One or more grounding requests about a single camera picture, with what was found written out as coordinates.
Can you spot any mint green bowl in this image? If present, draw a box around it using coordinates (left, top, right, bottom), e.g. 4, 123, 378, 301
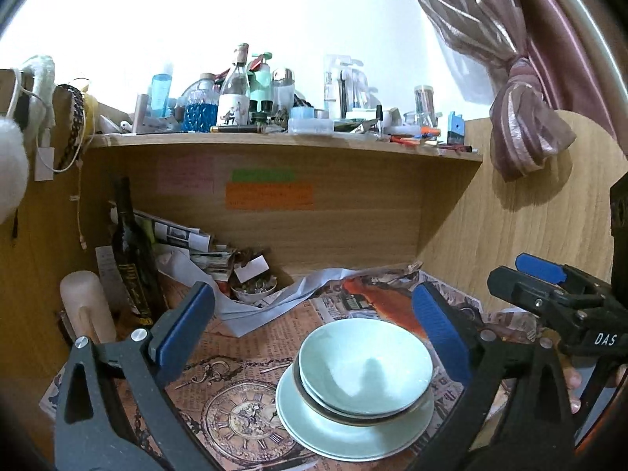
298, 318, 433, 418

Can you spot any mint green dinner plate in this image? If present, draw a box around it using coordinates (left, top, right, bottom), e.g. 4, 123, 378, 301
276, 366, 434, 462

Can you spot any right hand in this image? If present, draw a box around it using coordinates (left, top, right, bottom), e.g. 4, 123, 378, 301
559, 354, 628, 416

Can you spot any white plastic jug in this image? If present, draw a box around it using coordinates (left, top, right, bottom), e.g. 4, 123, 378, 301
60, 270, 117, 343

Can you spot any vintage newspaper print mat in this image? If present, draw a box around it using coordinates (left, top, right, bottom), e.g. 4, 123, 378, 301
38, 261, 541, 471

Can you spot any dark wine bottle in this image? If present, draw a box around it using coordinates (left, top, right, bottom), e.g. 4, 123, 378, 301
112, 177, 167, 327

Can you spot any white folded paper sheet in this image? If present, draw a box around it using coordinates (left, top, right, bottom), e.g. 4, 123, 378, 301
154, 245, 365, 337

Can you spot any stack of magazines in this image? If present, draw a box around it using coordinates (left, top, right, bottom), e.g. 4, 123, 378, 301
134, 210, 236, 283

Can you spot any small bowl of trinkets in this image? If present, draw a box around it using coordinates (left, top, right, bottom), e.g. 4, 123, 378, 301
231, 276, 278, 305

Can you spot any pink striped curtain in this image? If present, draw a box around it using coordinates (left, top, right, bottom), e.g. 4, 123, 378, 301
417, 0, 627, 182

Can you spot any white small box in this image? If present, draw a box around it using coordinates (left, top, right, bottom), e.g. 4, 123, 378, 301
233, 255, 269, 284

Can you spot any pink sticky note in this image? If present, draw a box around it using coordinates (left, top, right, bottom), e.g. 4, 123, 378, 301
155, 153, 214, 196

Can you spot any orange sticky note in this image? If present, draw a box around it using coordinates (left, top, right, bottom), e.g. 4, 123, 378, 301
225, 182, 314, 210

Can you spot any white fluffy pompom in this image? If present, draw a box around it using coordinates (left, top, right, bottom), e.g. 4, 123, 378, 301
0, 117, 30, 223

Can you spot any green sticky note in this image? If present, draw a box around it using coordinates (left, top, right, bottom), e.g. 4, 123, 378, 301
231, 168, 296, 183

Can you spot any green spray bottle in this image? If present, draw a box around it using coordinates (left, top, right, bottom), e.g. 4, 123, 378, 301
248, 52, 274, 112

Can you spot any wooden shelf board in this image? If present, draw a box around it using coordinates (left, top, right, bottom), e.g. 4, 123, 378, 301
91, 133, 483, 164

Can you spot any clear glass bottle cork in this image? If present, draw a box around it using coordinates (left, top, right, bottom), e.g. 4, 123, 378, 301
217, 43, 250, 126

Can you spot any blue liquid bottle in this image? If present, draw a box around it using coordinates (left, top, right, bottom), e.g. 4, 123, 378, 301
181, 72, 219, 133

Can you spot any light blue plastic bottle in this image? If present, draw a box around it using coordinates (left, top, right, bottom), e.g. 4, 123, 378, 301
149, 64, 172, 118

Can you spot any white charger with cable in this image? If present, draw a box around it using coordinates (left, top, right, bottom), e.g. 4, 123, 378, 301
8, 68, 89, 183

